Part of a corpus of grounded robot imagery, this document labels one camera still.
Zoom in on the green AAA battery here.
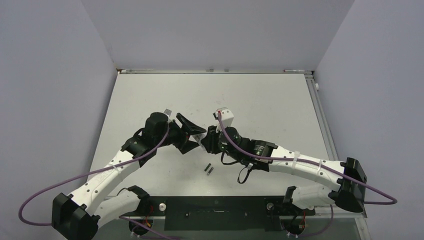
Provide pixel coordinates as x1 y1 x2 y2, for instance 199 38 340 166
206 167 214 176

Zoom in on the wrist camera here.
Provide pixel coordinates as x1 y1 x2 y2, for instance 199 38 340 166
213 107 234 129
163 108 172 119

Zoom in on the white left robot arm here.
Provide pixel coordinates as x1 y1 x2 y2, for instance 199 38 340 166
51 112 206 240

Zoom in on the white remote control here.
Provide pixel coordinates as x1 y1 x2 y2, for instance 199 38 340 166
192 133 206 151

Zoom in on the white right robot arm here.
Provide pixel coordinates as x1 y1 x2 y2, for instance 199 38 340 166
197 126 367 214

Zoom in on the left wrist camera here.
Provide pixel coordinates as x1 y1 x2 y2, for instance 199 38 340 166
163 108 172 119

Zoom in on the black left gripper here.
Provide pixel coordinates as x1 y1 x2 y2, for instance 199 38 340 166
155 114 206 153

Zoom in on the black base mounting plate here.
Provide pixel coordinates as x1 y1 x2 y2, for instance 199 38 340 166
125 195 316 231

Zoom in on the blue AAA battery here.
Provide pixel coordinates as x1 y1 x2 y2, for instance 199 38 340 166
204 163 211 172

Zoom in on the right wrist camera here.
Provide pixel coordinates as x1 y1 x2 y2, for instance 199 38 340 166
213 107 234 129

